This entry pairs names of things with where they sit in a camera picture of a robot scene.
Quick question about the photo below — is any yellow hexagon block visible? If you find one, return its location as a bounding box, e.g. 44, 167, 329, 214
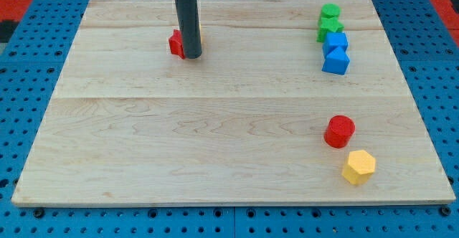
341, 150, 377, 185

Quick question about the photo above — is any red star block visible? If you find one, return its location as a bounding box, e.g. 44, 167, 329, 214
169, 29, 186, 59

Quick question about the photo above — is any red cylinder block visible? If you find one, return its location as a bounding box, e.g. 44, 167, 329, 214
323, 115, 356, 148

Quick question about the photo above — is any yellow block behind rod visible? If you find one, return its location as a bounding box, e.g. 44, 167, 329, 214
199, 25, 203, 45

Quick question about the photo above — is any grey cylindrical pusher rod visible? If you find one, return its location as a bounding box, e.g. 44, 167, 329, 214
174, 0, 202, 59

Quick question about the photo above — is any green cylinder block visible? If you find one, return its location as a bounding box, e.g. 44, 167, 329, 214
318, 3, 341, 26

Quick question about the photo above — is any blue triangular block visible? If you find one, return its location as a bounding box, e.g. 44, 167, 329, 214
321, 47, 350, 75

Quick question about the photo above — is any blue cube block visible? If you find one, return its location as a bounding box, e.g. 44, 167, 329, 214
322, 32, 349, 57

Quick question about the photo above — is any green star block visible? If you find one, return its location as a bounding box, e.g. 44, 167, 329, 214
316, 17, 344, 42

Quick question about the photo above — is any light wooden board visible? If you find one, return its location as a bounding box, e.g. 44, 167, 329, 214
11, 0, 455, 208

